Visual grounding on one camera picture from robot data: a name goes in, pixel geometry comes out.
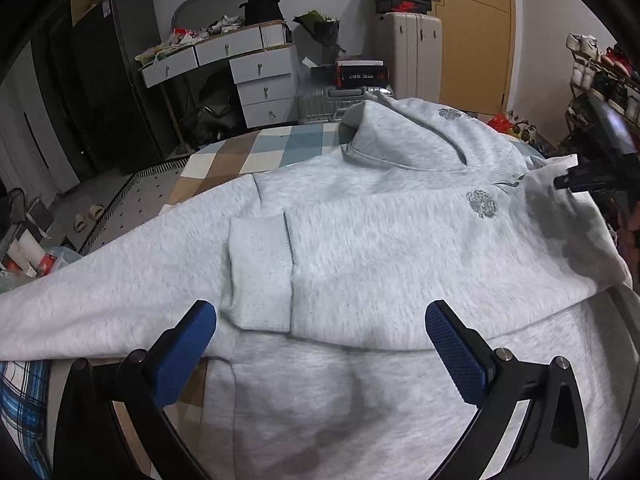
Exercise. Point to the red plastic bag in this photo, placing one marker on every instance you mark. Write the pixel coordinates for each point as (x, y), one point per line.
(502, 123)

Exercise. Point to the checked bed sheet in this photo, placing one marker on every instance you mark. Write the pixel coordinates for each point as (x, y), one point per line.
(253, 153)

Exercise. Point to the white upright suitcase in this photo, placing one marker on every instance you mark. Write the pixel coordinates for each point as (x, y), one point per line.
(410, 45)

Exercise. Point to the grey chair back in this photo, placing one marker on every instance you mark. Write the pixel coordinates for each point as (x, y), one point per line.
(199, 14)

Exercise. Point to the wooden door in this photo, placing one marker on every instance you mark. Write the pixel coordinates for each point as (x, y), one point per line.
(477, 53)

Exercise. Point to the white drawer desk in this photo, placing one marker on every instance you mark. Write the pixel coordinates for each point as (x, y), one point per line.
(262, 62)

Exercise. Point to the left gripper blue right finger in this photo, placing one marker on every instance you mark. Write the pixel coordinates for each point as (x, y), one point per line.
(494, 388)

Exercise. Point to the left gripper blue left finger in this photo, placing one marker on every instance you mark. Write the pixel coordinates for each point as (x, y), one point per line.
(150, 380)

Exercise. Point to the dark flower bouquet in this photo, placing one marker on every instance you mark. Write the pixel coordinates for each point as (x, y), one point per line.
(324, 31)

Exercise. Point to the black fridge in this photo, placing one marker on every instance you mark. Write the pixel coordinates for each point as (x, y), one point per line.
(102, 112)

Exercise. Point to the light grey hoodie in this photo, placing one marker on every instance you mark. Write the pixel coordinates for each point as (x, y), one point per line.
(321, 273)

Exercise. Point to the silver flat suitcase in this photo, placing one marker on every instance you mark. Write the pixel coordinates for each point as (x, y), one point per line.
(328, 104)

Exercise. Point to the black red box on suitcase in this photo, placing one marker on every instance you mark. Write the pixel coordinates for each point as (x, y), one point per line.
(352, 74)

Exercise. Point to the bamboo shoe rack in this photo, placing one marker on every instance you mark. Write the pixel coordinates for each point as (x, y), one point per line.
(608, 74)

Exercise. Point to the blue plaid cloth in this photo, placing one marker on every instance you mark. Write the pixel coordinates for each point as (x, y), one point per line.
(24, 395)

